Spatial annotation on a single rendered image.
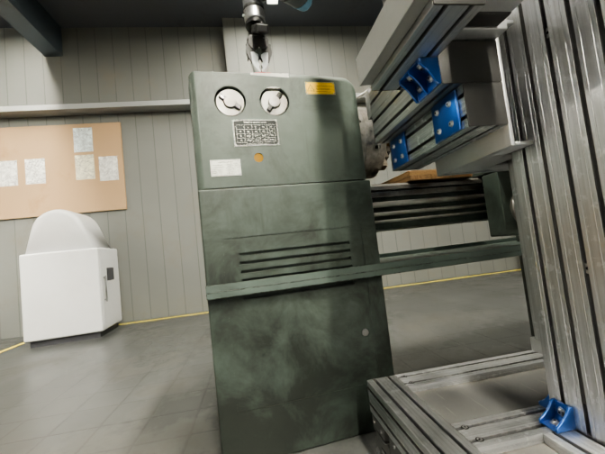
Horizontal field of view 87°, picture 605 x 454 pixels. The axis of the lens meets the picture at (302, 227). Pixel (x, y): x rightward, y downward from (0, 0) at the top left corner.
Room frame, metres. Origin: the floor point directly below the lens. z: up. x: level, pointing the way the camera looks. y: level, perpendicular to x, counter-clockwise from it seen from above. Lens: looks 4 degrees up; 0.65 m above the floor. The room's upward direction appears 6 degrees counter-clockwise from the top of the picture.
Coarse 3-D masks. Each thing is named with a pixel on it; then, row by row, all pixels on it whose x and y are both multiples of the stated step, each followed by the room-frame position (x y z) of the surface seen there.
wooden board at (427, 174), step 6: (402, 174) 1.32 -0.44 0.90; (408, 174) 1.28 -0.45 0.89; (414, 174) 1.28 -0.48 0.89; (420, 174) 1.28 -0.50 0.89; (426, 174) 1.29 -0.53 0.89; (432, 174) 1.30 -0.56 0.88; (468, 174) 1.34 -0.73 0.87; (390, 180) 1.42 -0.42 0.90; (396, 180) 1.37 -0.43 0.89; (402, 180) 1.32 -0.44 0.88; (408, 180) 1.29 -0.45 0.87; (414, 180) 1.29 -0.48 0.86; (420, 180) 1.31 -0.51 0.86; (426, 180) 1.32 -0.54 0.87; (432, 180) 1.34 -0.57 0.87
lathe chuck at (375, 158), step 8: (360, 112) 1.29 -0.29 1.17; (368, 120) 1.27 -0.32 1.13; (368, 128) 1.26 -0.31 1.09; (368, 136) 1.26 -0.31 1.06; (368, 144) 1.27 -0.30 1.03; (384, 144) 1.29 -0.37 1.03; (368, 152) 1.28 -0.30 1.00; (376, 152) 1.29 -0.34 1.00; (384, 152) 1.30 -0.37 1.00; (368, 160) 1.30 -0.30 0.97; (376, 160) 1.31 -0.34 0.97; (368, 168) 1.34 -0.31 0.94; (368, 176) 1.39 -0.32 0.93
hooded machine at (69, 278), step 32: (64, 224) 3.06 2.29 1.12; (96, 224) 3.48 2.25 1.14; (32, 256) 2.97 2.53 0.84; (64, 256) 3.03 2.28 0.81; (96, 256) 3.09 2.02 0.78; (32, 288) 2.96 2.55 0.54; (64, 288) 3.02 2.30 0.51; (96, 288) 3.08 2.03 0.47; (32, 320) 2.96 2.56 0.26; (64, 320) 3.02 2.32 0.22; (96, 320) 3.08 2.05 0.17
